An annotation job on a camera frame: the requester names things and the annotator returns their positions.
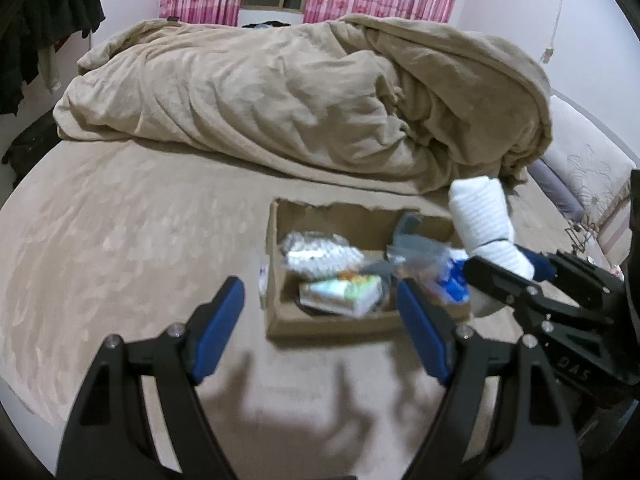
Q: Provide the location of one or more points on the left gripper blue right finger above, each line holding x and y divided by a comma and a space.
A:
429, 327

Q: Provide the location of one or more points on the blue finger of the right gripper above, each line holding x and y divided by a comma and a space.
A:
544, 270

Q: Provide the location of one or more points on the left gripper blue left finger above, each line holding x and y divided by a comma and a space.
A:
213, 325

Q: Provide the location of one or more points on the blue foil packet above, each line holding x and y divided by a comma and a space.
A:
451, 285

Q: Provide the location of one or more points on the white socks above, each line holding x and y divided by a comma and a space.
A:
480, 215

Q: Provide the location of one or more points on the grey-blue knitted gloves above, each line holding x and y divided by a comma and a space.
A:
405, 244

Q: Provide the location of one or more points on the clear plastic snack bag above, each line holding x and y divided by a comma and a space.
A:
424, 260

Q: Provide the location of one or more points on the grey-blue pillow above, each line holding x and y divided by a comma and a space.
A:
556, 191

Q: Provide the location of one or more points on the green white tissue pack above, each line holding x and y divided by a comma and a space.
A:
352, 297

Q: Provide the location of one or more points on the white patterned packet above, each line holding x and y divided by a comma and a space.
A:
315, 255

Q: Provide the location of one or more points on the white embroidered pillow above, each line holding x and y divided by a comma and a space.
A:
593, 168

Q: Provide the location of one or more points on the brown cardboard box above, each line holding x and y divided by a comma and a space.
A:
369, 230

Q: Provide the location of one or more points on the beige bed sheet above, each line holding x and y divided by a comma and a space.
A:
129, 237

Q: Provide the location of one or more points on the beige fleece blanket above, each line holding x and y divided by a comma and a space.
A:
382, 104

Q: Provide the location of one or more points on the black clothes on rack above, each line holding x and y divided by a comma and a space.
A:
31, 32

